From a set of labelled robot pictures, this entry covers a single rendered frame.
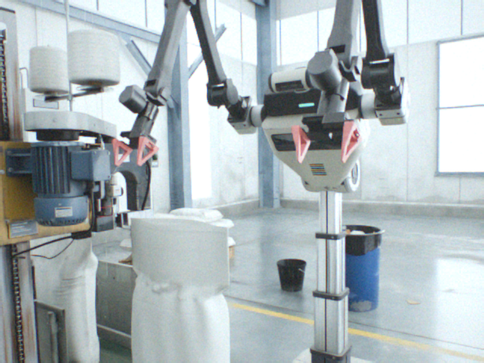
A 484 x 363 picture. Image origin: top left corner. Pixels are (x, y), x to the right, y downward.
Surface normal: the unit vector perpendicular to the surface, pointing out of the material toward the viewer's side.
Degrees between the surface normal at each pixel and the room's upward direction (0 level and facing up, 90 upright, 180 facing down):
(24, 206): 90
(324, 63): 61
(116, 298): 90
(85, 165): 90
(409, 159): 90
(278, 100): 130
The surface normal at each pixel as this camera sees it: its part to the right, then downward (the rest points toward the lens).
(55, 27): 0.83, 0.02
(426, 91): -0.55, 0.07
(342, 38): -0.52, -0.30
